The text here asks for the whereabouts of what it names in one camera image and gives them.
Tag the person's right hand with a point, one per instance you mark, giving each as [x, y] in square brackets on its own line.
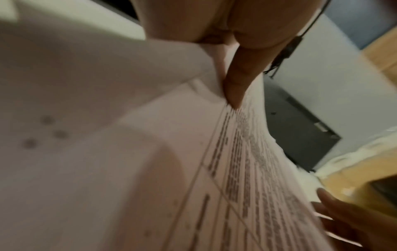
[366, 228]

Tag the person's left hand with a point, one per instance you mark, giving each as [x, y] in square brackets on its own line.
[235, 19]

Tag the pile of printed papers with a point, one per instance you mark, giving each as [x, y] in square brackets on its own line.
[93, 171]

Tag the black monitor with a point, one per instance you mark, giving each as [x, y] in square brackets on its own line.
[386, 190]

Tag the brown cardboard panel white tape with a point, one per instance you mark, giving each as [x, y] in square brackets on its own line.
[356, 176]

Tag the black keyboard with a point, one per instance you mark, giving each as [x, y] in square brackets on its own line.
[294, 127]

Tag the grey divider panel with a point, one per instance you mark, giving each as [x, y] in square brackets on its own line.
[341, 85]

